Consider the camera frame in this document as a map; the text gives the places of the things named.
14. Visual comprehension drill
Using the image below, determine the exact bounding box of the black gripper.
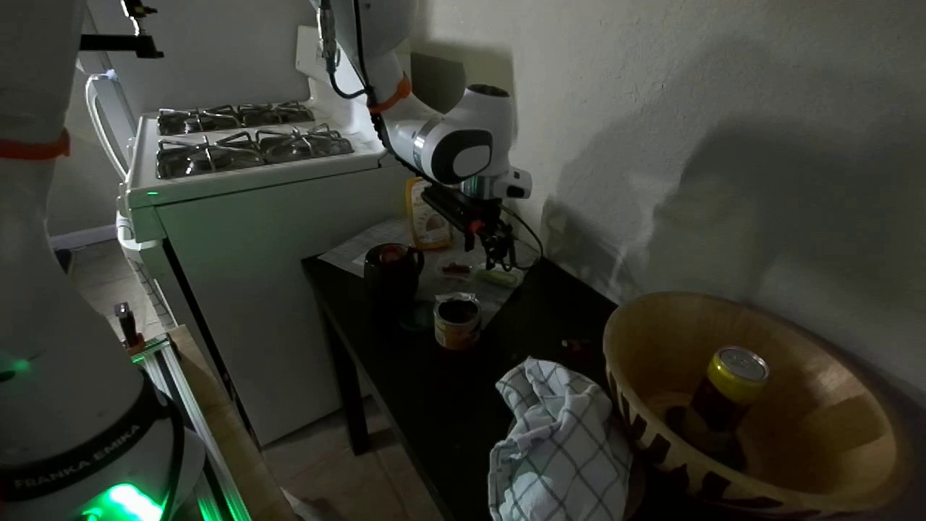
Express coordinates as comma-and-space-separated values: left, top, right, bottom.
466, 170, 534, 275

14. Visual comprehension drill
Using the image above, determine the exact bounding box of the yellow carton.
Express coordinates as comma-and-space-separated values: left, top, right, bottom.
402, 177, 456, 252

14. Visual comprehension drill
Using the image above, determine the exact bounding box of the dark brown mug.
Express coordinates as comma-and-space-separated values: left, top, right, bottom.
360, 239, 424, 323

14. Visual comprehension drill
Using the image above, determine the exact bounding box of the black table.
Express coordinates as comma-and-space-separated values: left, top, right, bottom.
300, 212, 926, 521

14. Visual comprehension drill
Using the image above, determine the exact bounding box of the grey placemat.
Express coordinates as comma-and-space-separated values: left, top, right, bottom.
316, 222, 543, 330

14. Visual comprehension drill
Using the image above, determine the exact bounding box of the white green checkered cloth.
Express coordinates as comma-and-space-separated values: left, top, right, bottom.
485, 356, 640, 521

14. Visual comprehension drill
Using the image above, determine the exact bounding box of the white gas stove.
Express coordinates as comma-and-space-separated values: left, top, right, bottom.
111, 99, 386, 449

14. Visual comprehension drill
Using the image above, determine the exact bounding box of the dark jar yellow lid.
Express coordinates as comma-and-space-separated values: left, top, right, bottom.
687, 345, 773, 440

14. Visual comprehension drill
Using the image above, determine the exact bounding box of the wooden plank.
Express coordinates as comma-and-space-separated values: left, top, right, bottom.
168, 327, 291, 521

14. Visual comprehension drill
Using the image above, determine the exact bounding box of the patterned wooden bowl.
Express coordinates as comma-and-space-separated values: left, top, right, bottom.
598, 290, 907, 514

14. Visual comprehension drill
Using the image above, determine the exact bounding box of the red tipped tool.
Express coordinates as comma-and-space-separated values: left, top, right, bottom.
111, 297, 146, 356

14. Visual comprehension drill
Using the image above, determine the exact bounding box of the black mounting bar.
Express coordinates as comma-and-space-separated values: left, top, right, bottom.
78, 28, 164, 58

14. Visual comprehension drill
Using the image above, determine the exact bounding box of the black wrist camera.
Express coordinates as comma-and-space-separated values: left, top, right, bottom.
420, 180, 485, 235

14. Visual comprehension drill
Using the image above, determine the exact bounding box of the black cable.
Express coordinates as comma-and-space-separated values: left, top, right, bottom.
318, 0, 547, 268

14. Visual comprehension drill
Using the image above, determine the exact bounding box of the silver metal rail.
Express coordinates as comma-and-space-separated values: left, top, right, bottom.
127, 339, 242, 521

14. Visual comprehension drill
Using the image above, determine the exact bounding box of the white hose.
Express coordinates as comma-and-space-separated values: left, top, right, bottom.
83, 65, 138, 183

